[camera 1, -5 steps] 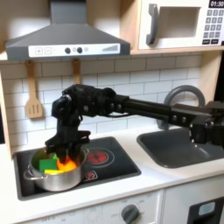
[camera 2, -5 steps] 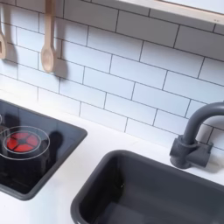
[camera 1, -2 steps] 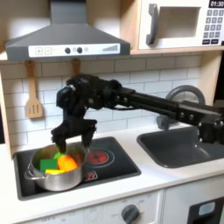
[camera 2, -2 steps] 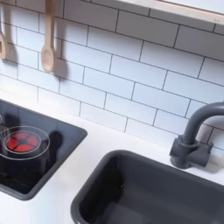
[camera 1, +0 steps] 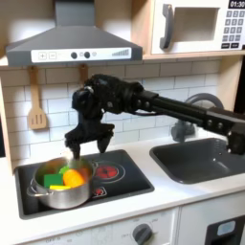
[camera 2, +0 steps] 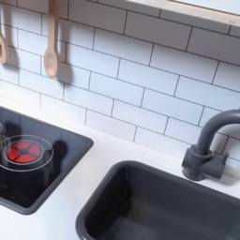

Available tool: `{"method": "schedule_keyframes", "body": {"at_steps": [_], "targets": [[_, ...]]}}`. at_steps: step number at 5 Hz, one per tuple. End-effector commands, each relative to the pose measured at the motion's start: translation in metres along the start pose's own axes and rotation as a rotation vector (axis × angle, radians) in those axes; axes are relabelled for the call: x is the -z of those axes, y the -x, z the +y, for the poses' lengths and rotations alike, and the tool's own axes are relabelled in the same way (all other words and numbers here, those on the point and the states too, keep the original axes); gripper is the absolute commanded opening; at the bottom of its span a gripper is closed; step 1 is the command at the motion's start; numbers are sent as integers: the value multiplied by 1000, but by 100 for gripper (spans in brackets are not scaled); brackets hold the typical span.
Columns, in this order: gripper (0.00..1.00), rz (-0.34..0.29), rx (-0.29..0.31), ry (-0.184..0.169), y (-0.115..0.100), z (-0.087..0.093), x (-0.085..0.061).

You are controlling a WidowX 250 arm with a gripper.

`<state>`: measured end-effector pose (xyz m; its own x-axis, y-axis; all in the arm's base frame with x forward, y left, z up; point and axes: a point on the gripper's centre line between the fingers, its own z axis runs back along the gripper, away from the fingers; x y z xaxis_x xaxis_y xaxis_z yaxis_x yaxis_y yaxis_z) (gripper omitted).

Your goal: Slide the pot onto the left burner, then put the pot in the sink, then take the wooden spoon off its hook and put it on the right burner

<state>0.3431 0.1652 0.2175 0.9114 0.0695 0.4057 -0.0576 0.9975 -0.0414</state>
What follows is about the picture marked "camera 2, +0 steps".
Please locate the black toy stove top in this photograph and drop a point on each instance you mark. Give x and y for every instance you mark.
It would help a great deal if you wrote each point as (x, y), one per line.
(62, 146)

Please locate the dark grey sink basin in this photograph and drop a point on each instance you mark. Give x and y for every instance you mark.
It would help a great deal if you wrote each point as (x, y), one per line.
(150, 203)

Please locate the dark grey tap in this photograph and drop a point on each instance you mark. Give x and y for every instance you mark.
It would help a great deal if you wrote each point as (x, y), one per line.
(200, 159)

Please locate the wooden spoon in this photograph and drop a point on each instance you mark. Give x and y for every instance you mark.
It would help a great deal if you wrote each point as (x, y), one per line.
(51, 62)

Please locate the wooden shelf board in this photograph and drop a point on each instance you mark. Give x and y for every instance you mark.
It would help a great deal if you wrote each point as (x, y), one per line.
(187, 12)

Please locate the wooden slotted spatula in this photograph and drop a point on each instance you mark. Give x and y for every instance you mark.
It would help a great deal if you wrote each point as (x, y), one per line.
(2, 50)

